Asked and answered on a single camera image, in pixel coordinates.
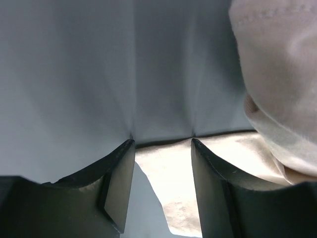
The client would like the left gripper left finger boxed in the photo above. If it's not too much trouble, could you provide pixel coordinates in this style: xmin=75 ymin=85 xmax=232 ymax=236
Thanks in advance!
xmin=42 ymin=138 xmax=136 ymax=235

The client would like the beige t shirt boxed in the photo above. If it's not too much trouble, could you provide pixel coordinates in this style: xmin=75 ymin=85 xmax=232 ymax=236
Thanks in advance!
xmin=134 ymin=0 xmax=317 ymax=238

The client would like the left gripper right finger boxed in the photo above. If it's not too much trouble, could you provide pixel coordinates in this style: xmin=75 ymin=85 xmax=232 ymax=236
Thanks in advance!
xmin=190 ymin=138 xmax=290 ymax=238

